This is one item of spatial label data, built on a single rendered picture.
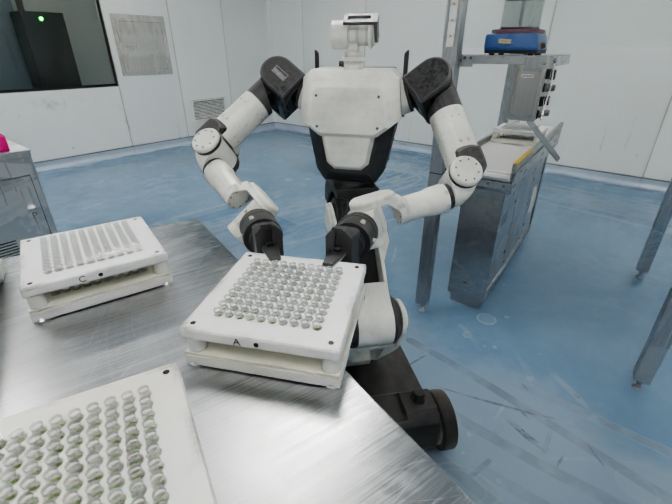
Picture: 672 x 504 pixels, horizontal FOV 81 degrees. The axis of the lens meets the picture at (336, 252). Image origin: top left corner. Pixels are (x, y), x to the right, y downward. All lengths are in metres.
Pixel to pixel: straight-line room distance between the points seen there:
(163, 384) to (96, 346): 0.25
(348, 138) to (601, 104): 4.17
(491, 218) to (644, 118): 3.19
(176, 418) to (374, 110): 0.84
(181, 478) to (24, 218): 2.56
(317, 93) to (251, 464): 0.87
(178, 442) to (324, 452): 0.17
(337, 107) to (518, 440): 1.31
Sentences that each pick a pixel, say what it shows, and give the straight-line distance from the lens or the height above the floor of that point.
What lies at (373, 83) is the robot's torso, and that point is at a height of 1.18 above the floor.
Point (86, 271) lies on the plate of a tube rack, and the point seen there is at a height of 0.89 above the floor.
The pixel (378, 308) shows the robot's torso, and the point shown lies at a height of 0.62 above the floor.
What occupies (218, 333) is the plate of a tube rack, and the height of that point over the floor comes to 0.89.
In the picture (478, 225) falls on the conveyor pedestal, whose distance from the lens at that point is 2.09.
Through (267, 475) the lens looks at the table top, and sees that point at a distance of 0.53.
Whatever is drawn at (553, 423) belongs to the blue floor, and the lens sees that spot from 1.82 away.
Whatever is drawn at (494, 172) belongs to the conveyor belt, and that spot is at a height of 0.79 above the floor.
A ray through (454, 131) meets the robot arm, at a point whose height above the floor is 1.08.
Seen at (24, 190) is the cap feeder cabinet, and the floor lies 0.54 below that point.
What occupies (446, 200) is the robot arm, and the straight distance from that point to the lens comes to 0.99.
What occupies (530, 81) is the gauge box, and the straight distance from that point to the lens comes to 1.78.
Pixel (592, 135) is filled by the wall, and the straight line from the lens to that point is 5.13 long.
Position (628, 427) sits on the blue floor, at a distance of 1.95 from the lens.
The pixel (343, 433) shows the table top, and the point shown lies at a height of 0.82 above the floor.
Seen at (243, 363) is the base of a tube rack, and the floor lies 0.84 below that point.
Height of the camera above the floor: 1.26
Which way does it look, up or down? 27 degrees down
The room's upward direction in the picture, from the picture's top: straight up
